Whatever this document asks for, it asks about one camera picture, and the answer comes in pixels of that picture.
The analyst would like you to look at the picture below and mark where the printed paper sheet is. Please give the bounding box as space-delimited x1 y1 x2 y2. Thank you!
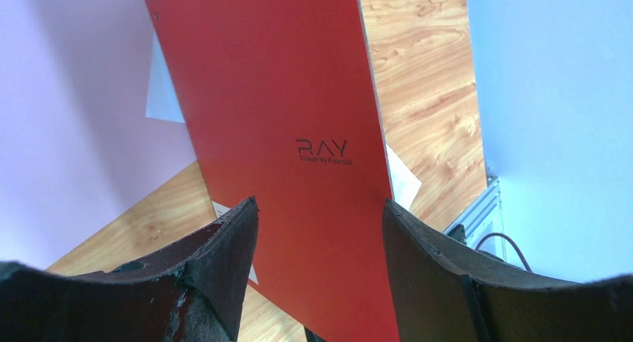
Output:
146 34 184 123
211 144 422 285

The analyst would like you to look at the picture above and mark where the red folder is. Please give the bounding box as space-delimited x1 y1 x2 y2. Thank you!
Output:
145 0 399 341

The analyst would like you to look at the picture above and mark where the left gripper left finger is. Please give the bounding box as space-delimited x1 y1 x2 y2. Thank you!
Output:
1 197 259 341

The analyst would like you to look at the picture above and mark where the pink paper sheet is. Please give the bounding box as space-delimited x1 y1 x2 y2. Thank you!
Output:
1 0 195 269

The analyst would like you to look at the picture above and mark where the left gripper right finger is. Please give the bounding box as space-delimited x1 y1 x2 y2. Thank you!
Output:
382 200 632 341

